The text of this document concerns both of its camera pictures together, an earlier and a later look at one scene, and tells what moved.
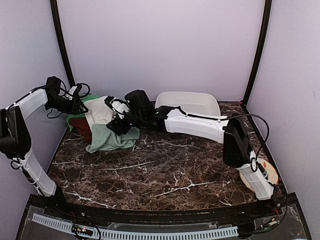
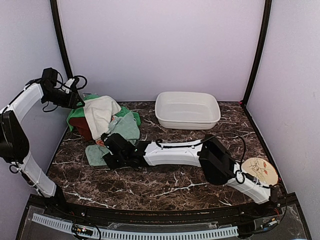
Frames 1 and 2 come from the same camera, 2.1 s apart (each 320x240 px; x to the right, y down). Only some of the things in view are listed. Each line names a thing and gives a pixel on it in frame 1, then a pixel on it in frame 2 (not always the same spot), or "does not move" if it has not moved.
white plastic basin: (206, 104) does not move
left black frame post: (57, 25) does not move
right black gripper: (117, 125) -> (112, 163)
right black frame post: (266, 25) does not move
